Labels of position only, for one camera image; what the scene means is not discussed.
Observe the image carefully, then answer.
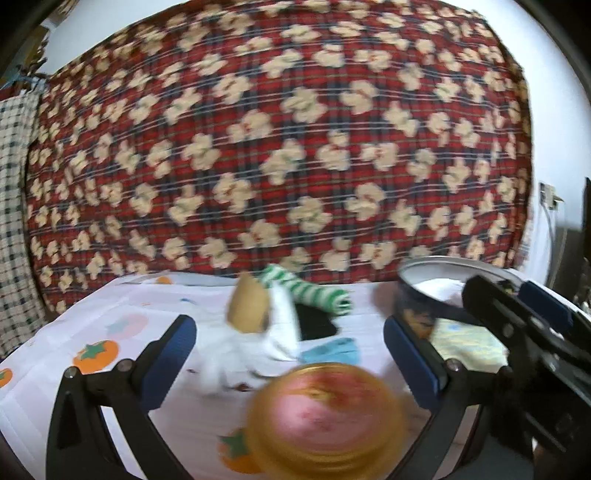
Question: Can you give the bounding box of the black knit cloth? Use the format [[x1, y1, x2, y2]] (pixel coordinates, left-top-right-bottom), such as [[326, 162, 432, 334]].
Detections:
[[295, 302, 338, 343]]

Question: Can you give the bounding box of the white wall socket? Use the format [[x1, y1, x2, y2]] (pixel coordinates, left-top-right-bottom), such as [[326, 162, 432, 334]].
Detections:
[[540, 182, 564, 210]]

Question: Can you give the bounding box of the dark wooden coat hook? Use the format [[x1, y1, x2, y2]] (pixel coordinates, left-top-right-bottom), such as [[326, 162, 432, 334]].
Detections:
[[18, 25, 51, 90]]

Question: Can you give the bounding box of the light blue cloth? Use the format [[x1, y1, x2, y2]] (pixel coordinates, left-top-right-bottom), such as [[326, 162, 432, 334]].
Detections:
[[299, 338, 361, 366]]

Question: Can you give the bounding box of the green white striped knit cloth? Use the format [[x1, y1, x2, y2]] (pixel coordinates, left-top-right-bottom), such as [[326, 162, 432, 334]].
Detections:
[[257, 264, 352, 317]]

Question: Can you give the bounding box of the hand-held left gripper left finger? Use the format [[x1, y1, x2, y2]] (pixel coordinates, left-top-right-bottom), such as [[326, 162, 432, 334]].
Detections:
[[45, 315, 198, 480]]

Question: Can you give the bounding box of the red plaid teddy bear blanket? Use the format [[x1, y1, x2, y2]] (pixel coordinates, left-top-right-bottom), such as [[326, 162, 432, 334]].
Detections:
[[25, 0, 532, 315]]

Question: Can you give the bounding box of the grey cable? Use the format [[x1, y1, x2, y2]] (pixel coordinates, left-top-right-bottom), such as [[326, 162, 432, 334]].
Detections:
[[544, 208, 557, 282]]

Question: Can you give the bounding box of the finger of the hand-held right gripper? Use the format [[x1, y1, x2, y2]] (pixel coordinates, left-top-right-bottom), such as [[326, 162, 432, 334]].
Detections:
[[463, 274, 574, 361], [521, 281, 579, 331]]

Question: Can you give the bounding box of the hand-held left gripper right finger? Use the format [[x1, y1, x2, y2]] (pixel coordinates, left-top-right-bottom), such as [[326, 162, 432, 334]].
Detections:
[[383, 318, 498, 480]]

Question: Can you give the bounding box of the cream checkered cloth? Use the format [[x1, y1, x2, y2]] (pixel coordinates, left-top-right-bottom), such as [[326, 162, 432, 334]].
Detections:
[[0, 90, 47, 356]]

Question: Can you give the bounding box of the yellow sponge cloth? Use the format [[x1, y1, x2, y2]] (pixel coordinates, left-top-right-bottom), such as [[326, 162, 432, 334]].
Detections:
[[431, 318, 511, 370]]

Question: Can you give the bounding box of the dark flat screen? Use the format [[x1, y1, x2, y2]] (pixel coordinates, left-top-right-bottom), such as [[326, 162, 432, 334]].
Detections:
[[554, 178, 591, 315]]

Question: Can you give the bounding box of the white fruit print tablecloth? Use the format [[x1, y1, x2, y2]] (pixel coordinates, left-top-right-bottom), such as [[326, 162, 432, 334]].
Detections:
[[0, 272, 522, 480]]

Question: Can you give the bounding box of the round metal cookie tin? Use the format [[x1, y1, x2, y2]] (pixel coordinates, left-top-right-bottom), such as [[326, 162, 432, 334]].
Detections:
[[398, 256, 527, 342]]

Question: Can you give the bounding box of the tan cloth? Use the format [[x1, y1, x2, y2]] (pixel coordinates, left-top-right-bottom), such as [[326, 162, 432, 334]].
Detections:
[[227, 272, 271, 334]]

